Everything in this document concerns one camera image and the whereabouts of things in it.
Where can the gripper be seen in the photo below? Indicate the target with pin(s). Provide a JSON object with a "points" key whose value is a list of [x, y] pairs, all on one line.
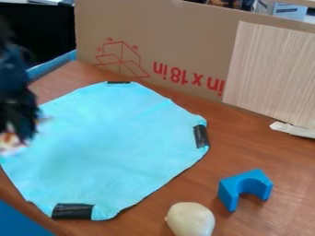
{"points": [[17, 113]]}

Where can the small toy figure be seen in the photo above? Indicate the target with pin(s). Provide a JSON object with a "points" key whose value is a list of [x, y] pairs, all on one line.
{"points": [[9, 143]]}

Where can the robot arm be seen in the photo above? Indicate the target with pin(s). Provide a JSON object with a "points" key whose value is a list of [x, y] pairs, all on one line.
{"points": [[9, 66]]}

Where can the light blue cloth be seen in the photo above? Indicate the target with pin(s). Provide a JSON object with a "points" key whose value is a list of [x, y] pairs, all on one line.
{"points": [[110, 144]]}

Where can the cardboard box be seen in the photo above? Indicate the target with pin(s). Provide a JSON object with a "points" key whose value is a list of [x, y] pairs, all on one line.
{"points": [[164, 40]]}

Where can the cream toy potato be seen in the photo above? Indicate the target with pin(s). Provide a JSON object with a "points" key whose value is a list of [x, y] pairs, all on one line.
{"points": [[190, 219]]}

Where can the blue arch block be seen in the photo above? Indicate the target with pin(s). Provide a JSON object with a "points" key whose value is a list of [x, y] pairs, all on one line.
{"points": [[234, 188]]}

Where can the light wooden board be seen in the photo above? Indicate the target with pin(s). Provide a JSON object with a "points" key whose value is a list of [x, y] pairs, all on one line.
{"points": [[272, 73]]}

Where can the white paper scrap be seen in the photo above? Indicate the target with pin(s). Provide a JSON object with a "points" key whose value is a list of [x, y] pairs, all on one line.
{"points": [[293, 129]]}

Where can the white carton box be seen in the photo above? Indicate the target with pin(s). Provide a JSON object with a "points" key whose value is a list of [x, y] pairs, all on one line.
{"points": [[283, 8]]}

